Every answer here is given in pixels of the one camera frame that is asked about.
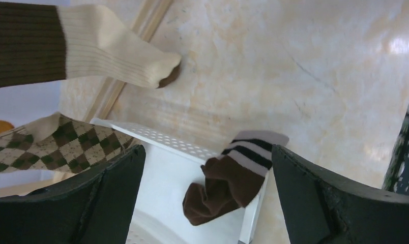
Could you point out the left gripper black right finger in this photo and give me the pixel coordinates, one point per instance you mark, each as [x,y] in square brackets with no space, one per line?
[321,206]

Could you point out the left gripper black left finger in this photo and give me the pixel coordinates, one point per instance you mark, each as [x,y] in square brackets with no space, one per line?
[95,206]

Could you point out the brown checkered sock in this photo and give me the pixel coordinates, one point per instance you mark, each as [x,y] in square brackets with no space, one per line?
[59,143]

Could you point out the dark brown sock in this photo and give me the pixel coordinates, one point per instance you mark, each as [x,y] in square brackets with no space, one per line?
[232,179]

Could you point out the beige brown sock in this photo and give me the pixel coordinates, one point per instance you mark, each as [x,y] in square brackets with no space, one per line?
[44,43]

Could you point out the white plastic basket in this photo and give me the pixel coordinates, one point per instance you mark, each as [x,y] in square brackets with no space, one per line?
[171,165]

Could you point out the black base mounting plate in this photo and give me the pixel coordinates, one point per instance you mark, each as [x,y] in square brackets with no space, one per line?
[397,176]

